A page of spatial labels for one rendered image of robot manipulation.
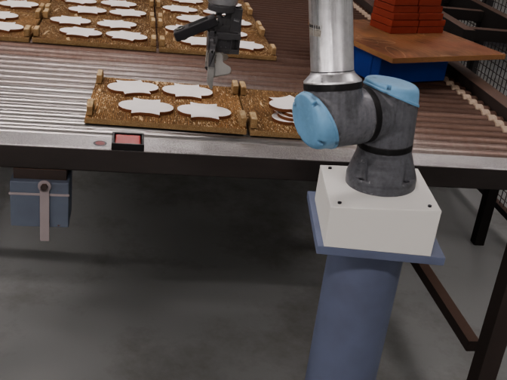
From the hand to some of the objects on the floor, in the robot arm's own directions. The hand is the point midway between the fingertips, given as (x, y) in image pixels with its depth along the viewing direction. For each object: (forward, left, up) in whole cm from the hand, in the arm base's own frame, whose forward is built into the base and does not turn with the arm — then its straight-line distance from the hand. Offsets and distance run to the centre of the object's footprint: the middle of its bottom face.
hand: (207, 81), depth 194 cm
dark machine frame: (+262, -79, -105) cm, 294 cm away
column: (-38, -35, -106) cm, 118 cm away
